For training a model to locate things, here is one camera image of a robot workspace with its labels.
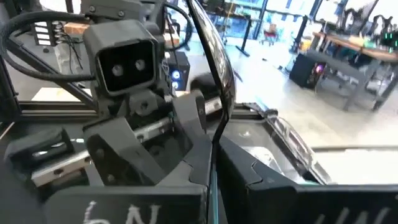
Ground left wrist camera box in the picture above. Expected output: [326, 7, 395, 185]
[82, 19, 160, 98]

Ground red chair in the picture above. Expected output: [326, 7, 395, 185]
[264, 23, 279, 43]

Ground black bowl teal handle spoon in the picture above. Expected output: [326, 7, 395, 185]
[185, 0, 237, 224]

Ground black computer with pink light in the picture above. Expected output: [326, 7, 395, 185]
[289, 52, 327, 91]

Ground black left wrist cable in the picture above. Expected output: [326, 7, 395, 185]
[0, 11, 97, 83]

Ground black computer with blue light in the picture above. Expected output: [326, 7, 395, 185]
[167, 51, 191, 93]

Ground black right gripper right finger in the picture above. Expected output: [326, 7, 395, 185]
[216, 134, 398, 224]

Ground black pole stand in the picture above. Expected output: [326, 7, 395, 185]
[234, 14, 253, 58]
[290, 14, 308, 54]

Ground wooden table black legs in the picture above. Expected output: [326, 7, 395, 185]
[306, 29, 398, 113]

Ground clear plastic bin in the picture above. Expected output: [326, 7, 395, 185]
[236, 104, 333, 185]

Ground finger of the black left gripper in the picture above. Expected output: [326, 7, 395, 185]
[83, 118, 165, 187]
[172, 90, 208, 147]

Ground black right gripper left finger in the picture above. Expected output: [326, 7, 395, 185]
[43, 133, 217, 224]

